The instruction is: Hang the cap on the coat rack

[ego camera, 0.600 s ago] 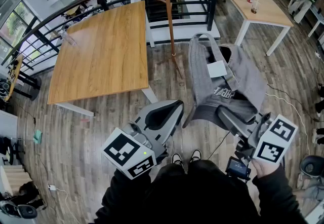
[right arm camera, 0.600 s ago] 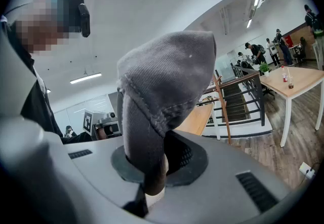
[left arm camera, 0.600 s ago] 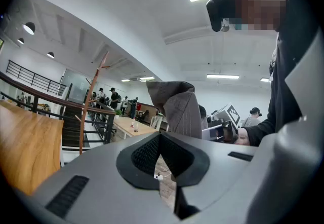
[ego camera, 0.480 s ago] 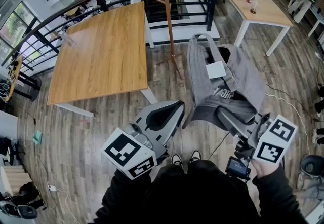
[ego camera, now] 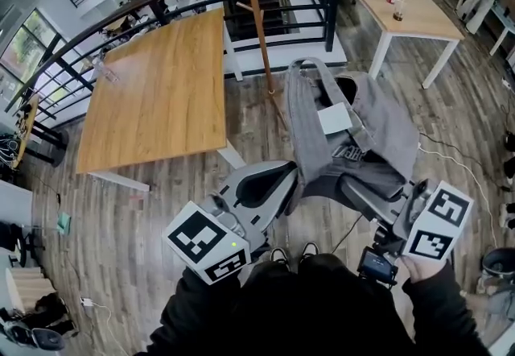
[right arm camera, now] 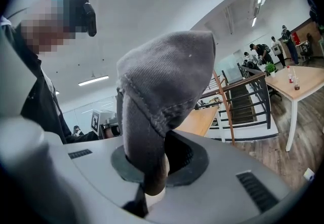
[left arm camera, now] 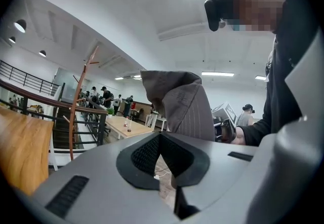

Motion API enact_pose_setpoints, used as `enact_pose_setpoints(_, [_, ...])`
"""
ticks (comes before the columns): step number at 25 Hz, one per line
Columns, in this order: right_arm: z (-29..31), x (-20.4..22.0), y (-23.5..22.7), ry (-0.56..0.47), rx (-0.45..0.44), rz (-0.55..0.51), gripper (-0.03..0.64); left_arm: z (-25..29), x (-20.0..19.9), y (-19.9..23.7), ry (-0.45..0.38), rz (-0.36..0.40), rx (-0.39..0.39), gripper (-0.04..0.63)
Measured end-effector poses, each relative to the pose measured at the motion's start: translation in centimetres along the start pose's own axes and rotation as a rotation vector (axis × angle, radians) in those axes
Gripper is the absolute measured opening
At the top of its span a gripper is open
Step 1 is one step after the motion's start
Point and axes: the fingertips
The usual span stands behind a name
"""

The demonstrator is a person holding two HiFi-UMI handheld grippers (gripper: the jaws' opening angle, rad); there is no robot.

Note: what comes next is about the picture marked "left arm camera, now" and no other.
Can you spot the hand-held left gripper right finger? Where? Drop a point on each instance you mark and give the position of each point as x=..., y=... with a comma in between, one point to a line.
x=222, y=167

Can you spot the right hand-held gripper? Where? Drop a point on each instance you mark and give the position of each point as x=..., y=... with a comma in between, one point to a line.
x=225, y=119

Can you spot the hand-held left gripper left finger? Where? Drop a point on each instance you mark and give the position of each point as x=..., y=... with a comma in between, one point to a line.
x=101, y=192

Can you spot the grey-brown cap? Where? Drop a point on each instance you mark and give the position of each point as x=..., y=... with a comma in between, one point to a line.
x=182, y=106

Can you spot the brown wooden coat rack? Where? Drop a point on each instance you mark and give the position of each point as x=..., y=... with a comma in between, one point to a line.
x=76, y=101

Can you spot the person's right forearm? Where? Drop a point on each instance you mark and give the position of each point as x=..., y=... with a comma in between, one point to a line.
x=268, y=126

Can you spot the rectangular ceiling light panel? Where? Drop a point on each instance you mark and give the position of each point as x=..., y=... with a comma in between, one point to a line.
x=217, y=74
x=260, y=77

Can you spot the light wooden table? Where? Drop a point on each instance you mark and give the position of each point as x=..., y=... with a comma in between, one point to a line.
x=131, y=126

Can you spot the black metal stair railing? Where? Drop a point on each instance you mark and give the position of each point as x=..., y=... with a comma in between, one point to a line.
x=86, y=121

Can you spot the small red-capped bottle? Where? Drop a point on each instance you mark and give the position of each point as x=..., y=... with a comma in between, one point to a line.
x=125, y=122

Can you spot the person's black jacket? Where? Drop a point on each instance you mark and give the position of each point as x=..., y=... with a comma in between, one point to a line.
x=286, y=71

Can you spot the small green potted plant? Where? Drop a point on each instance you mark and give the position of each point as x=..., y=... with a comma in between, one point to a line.
x=110, y=112

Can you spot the wooden desk with white legs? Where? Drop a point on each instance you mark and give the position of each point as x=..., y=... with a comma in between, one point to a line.
x=22, y=147

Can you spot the person's head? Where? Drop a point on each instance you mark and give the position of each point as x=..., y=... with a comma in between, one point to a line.
x=253, y=5

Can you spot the black balcony railing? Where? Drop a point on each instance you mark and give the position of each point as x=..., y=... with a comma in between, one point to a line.
x=25, y=78

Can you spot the black pendant lamp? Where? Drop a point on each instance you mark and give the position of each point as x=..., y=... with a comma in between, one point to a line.
x=20, y=26
x=42, y=53
x=12, y=39

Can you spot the black head-worn camera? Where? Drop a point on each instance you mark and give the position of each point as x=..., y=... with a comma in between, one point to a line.
x=217, y=2

